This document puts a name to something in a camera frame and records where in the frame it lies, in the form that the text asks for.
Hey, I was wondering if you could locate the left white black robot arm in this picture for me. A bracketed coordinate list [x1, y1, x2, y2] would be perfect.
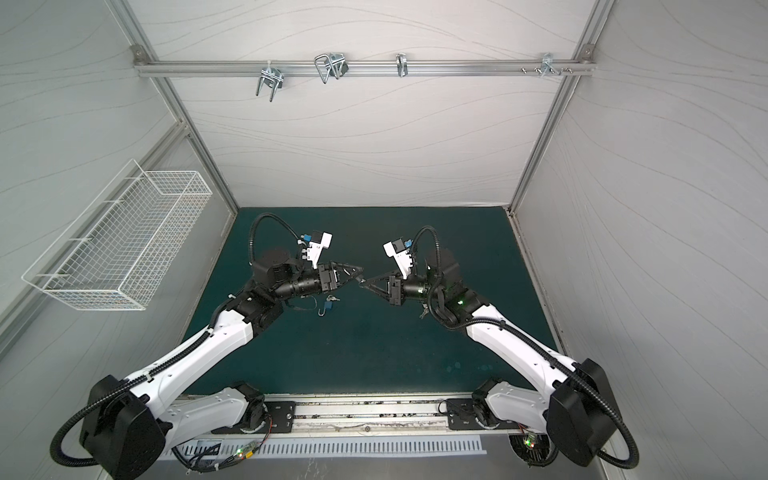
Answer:
[50, 241, 363, 479]

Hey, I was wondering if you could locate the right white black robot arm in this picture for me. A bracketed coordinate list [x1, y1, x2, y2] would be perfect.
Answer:
[361, 240, 621, 466]

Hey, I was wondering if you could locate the blue padlock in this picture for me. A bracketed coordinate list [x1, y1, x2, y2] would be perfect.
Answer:
[317, 295, 340, 317]

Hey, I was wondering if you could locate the green table mat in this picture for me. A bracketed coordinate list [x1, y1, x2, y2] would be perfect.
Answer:
[189, 207, 554, 394]

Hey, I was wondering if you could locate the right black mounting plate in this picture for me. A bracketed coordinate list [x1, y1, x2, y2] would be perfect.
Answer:
[438, 398, 500, 431]

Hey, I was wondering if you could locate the black mounting plate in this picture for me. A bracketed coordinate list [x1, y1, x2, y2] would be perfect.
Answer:
[438, 398, 500, 431]
[212, 401, 297, 435]

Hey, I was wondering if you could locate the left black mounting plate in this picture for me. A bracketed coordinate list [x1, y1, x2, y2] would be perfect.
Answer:
[212, 401, 297, 435]

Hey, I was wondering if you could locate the metal U-bolt hook left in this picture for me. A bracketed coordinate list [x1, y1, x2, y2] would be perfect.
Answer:
[255, 66, 284, 102]

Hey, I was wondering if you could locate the metal u-bolt hook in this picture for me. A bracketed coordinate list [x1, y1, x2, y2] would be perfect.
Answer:
[255, 66, 284, 102]
[313, 52, 349, 84]

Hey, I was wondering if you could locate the metal U-bolt hook middle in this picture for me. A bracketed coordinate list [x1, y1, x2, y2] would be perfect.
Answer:
[313, 52, 349, 84]

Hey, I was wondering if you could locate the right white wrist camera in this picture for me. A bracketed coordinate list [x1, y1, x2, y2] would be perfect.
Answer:
[383, 238, 414, 279]

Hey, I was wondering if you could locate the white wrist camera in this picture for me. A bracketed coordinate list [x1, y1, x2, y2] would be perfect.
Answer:
[383, 238, 414, 279]
[297, 232, 333, 269]

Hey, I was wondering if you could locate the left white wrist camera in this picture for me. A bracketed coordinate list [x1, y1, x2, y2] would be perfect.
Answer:
[297, 232, 333, 269]

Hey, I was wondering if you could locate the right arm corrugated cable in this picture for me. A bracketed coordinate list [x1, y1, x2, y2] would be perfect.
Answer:
[410, 225, 641, 470]

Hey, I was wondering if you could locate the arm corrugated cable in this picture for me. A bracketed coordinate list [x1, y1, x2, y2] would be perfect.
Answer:
[410, 225, 641, 470]
[49, 212, 301, 468]

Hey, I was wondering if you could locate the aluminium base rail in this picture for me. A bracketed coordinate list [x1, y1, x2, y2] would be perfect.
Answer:
[173, 392, 541, 436]

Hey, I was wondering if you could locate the aluminium cross rail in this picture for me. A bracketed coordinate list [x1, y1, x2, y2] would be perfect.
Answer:
[134, 57, 597, 78]

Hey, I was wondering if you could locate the small metal bracket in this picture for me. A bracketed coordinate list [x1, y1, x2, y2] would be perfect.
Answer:
[395, 53, 408, 78]

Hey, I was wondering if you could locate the white slotted cable duct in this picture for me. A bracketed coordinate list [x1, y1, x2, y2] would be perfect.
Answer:
[158, 436, 488, 460]

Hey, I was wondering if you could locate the white wire basket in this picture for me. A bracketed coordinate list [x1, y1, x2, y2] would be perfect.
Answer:
[21, 160, 212, 311]

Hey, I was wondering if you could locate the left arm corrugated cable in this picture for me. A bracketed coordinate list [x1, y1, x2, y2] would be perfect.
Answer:
[49, 212, 301, 468]

